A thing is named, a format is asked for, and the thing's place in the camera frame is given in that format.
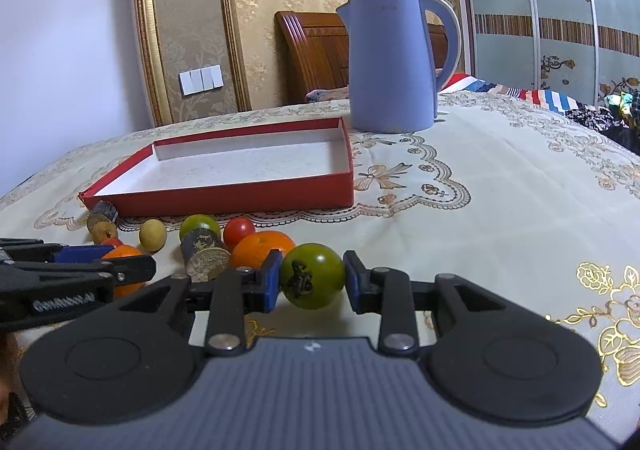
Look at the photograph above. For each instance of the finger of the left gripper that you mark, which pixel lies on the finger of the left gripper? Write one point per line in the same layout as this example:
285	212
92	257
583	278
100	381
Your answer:
35	250
120	270

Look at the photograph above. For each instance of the wooden bed headboard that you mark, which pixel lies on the wooden bed headboard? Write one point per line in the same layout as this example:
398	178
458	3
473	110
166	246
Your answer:
318	50

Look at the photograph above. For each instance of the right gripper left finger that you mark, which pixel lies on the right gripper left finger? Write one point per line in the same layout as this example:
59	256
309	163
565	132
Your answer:
229	298

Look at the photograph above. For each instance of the orange tangerine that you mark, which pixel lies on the orange tangerine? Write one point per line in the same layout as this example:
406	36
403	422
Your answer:
254	249
122	251

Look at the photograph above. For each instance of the blue electric kettle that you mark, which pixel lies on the blue electric kettle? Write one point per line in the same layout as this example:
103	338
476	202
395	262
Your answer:
392	78

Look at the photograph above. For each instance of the red shallow box tray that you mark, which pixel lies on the red shallow box tray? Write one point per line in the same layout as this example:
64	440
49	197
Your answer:
300	165

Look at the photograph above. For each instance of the pink pillow on bed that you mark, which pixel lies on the pink pillow on bed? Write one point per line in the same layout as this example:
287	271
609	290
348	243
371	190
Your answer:
320	95

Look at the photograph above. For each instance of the yellow longan fruit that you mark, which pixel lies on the yellow longan fruit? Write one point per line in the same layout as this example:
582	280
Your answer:
152	235
103	231

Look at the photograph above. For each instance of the colourful striped bedding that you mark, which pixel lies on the colourful striped bedding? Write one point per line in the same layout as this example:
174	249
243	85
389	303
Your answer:
616	118

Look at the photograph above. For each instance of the red cherry tomato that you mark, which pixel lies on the red cherry tomato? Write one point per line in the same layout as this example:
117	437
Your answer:
114	242
236	230

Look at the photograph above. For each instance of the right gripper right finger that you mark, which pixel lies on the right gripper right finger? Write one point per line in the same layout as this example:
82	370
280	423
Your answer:
392	295

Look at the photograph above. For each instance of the large dark log piece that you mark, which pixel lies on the large dark log piece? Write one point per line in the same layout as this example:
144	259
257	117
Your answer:
205	256

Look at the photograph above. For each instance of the white wall switch panel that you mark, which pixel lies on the white wall switch panel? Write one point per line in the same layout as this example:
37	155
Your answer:
201	80

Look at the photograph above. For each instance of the green tomato with stem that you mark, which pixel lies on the green tomato with stem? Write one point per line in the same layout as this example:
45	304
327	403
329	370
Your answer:
311	276

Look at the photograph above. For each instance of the small dark log piece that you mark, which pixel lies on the small dark log piece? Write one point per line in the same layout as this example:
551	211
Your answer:
101	212

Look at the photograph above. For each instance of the gold wall panel frame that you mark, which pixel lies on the gold wall panel frame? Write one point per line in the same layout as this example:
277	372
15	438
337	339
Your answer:
176	36

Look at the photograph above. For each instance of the patterned wardrobe sliding doors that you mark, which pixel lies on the patterned wardrobe sliding doors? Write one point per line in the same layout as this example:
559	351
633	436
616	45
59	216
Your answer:
586	49

